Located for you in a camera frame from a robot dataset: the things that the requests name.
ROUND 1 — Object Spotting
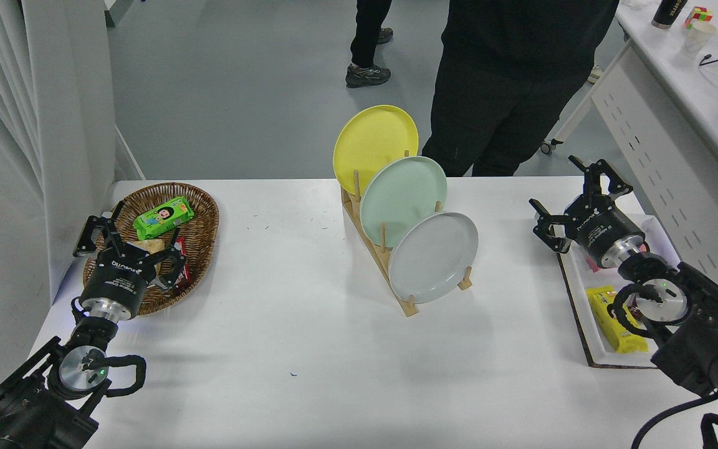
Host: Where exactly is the yellow plate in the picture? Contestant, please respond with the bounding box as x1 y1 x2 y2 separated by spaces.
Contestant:
333 105 419 197

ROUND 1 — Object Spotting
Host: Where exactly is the white tray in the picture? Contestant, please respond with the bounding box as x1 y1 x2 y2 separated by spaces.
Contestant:
557 214 684 369

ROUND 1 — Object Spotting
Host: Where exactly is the wooden plate rack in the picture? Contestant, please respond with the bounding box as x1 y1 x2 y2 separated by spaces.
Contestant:
340 150 474 317

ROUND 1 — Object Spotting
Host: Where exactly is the crumpled tan paper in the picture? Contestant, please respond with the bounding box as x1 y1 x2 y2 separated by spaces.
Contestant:
128 239 166 256

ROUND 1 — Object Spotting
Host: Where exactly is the grey plate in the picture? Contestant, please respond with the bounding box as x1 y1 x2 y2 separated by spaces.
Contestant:
388 212 479 304

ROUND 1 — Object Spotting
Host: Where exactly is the red snack bar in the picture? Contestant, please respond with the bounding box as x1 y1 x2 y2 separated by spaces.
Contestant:
172 236 193 289

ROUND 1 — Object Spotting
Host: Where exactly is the brown wicker basket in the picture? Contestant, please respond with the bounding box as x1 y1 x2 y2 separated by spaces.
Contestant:
82 182 220 316

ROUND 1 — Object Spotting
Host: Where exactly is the yellow snack pack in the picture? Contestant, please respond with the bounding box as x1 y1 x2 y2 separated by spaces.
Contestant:
586 286 649 354

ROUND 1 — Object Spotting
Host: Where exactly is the white paper cup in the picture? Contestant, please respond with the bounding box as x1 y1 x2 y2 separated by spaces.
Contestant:
683 22 718 56

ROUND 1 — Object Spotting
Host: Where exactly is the green snack pack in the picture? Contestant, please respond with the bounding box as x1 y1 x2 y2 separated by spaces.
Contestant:
133 196 195 241

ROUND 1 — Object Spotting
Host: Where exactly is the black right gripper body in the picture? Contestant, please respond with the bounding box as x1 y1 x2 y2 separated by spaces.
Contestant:
563 200 646 267

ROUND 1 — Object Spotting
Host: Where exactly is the black bottle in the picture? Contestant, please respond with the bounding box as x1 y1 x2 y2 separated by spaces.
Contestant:
651 0 689 30

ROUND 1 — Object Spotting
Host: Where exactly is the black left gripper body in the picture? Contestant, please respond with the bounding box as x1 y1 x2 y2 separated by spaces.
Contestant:
80 251 159 311

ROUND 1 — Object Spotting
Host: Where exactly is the colourful puzzle cube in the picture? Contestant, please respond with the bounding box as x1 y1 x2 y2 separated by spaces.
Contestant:
684 6 714 29

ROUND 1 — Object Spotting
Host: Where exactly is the white side table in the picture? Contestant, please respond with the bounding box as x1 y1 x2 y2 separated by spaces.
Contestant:
540 0 718 300

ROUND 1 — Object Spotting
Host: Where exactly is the mint green plate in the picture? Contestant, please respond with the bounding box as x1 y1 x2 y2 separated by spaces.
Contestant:
360 156 448 248

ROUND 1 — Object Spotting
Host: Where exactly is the pink snack pack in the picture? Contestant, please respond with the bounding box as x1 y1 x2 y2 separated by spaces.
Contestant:
582 244 651 273

